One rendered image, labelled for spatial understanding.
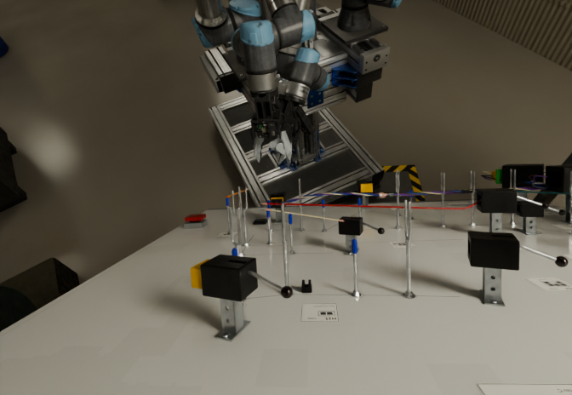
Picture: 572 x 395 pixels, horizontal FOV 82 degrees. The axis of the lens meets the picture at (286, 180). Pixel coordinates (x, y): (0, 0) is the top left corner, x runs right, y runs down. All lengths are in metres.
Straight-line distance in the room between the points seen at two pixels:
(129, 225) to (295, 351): 2.29
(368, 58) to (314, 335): 1.31
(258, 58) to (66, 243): 2.26
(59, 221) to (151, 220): 0.72
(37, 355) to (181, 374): 0.19
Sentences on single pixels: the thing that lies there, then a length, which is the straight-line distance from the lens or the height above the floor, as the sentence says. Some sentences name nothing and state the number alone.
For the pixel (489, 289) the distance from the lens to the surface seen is 0.56.
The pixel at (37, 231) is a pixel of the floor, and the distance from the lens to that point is 3.03.
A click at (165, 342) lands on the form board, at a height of 1.50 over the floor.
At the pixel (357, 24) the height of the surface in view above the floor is 1.19.
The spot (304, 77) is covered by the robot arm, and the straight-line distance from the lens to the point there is 1.07.
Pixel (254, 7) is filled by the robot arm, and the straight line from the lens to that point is 1.39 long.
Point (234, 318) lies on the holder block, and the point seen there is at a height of 1.51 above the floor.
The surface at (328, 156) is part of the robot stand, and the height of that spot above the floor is 0.23.
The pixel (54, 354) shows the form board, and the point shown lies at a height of 1.52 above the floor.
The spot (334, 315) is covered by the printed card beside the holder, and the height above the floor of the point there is 1.46.
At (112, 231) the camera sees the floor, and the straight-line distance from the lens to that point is 2.66.
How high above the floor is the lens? 1.92
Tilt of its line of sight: 51 degrees down
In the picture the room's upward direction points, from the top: 9 degrees counter-clockwise
